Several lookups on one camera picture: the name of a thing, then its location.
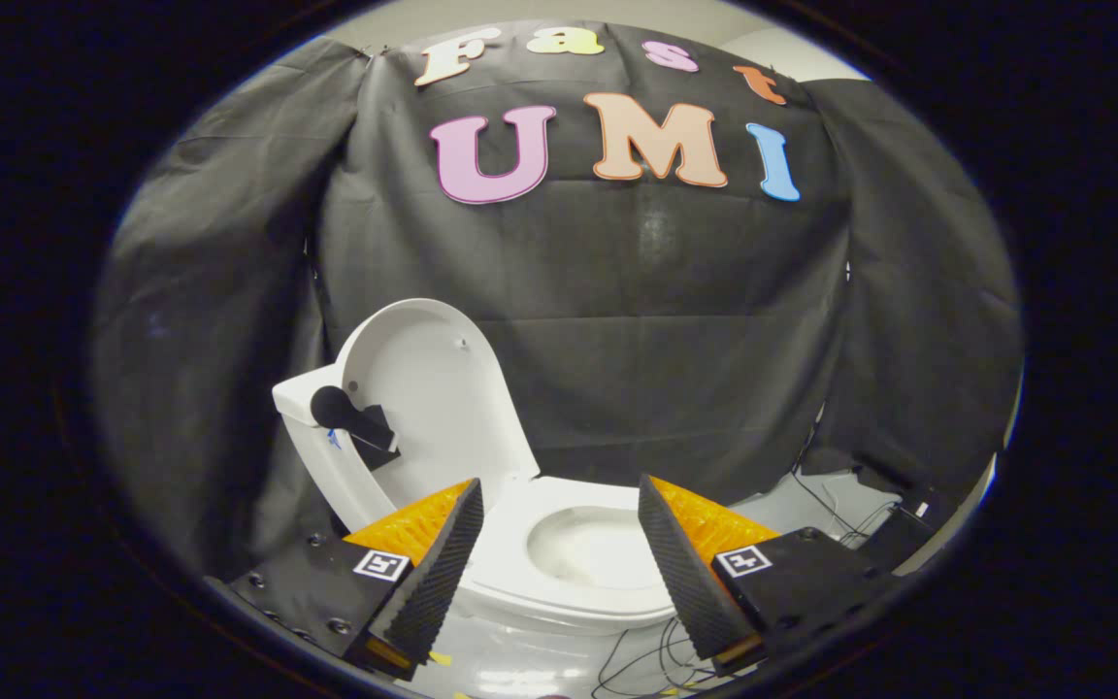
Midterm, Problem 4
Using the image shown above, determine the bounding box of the white toilet lid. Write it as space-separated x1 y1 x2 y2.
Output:
338 298 542 508

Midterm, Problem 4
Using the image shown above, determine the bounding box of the black box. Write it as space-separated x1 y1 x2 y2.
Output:
855 503 938 576

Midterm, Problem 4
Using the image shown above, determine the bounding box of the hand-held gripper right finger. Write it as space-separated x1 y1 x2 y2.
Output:
639 474 900 676

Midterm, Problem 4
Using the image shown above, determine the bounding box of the black backdrop cloth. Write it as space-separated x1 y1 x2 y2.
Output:
93 19 1023 576

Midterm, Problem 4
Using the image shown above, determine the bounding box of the thin black floor cable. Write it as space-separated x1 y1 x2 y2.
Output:
591 619 720 698

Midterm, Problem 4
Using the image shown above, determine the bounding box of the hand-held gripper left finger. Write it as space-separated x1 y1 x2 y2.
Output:
229 478 484 681

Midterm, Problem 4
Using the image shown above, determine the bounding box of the black round-headed bracket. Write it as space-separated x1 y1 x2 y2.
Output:
311 385 402 473

